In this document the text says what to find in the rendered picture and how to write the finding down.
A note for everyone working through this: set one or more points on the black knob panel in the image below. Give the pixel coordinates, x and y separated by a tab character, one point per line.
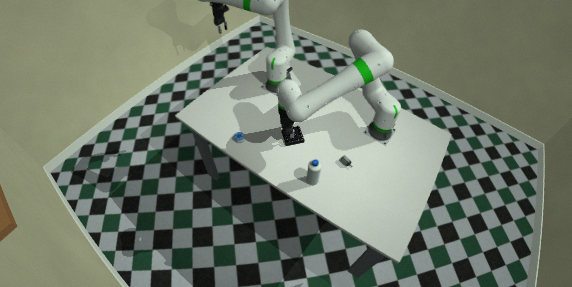
298	137

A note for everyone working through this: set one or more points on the grey bottle with blue cap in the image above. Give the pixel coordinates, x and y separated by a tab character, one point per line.
313	172

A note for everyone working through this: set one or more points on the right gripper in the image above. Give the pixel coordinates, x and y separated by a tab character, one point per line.
218	13

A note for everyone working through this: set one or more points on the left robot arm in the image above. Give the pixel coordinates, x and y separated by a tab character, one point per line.
374	63

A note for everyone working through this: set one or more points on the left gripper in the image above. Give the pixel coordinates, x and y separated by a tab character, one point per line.
287	123

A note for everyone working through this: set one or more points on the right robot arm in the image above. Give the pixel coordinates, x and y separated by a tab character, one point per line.
276	61

